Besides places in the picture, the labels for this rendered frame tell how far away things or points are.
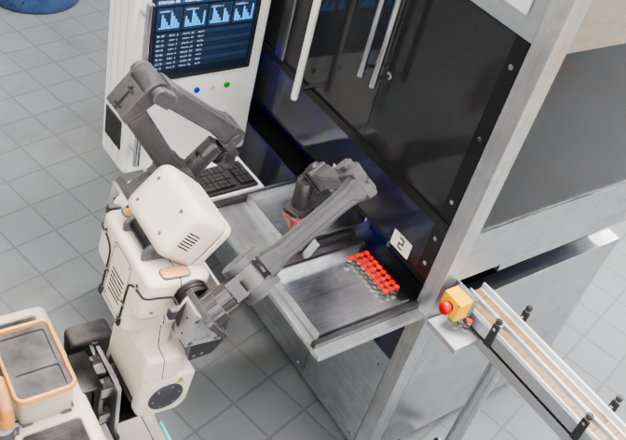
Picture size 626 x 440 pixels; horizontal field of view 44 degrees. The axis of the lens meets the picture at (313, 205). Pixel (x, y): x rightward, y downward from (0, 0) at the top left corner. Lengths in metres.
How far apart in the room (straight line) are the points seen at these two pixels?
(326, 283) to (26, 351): 0.89
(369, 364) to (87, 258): 1.45
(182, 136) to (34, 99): 1.87
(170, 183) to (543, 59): 0.92
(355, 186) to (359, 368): 1.07
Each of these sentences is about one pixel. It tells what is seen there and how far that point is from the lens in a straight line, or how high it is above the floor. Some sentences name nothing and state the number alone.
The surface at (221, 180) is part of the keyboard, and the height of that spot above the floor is 0.83.
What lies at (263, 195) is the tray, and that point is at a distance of 2.62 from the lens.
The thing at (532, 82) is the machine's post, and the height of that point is 1.72.
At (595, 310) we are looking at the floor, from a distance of 4.21.
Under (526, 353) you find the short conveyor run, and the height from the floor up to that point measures 0.95.
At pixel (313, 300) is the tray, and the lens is 2.33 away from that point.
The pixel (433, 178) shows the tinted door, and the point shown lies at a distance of 2.24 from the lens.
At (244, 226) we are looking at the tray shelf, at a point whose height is 0.88.
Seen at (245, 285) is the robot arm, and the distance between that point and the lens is 1.80.
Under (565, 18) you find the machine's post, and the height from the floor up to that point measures 1.90.
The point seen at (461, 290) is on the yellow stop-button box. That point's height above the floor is 1.03.
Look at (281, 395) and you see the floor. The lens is 3.20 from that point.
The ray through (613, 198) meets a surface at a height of 1.15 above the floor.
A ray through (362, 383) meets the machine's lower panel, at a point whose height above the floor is 0.39.
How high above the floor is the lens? 2.55
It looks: 39 degrees down
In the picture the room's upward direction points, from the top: 16 degrees clockwise
